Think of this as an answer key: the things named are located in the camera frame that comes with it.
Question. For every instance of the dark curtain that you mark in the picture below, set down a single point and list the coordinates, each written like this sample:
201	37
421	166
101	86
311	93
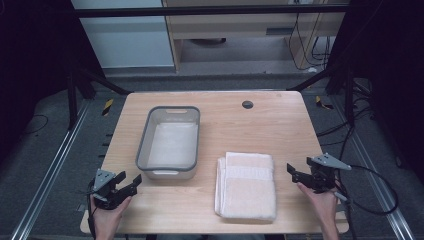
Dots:
33	66
386	66

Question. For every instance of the silver metal floor rail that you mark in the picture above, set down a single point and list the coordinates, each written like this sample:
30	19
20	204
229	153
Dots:
376	186
50	173

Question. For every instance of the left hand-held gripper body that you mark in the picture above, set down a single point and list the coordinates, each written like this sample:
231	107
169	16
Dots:
104	195

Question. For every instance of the person's left hand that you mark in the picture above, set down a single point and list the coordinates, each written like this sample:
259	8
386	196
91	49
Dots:
106	218

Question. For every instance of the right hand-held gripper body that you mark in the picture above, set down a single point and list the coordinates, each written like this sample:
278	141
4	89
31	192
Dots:
321	178

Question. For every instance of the folded pale pink towel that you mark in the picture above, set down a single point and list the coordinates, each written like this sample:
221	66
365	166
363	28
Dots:
246	190

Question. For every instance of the yellow black striped tape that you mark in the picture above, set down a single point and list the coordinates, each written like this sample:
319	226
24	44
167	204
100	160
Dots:
107	107
321	103

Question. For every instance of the black horizontal frame bar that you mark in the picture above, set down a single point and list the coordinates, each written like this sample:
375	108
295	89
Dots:
200	11

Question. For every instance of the white basin with grey rim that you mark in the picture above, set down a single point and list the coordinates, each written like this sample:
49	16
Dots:
173	143

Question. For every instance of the black metal stand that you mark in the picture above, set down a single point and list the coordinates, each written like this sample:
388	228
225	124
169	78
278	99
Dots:
348	96
71	96

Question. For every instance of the white cabinet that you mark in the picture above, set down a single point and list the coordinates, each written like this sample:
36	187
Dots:
126	43

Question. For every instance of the light wooden desk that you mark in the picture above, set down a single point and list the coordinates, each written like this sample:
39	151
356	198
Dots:
233	25

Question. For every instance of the person's right hand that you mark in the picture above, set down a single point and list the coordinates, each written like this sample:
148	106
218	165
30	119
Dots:
325	205

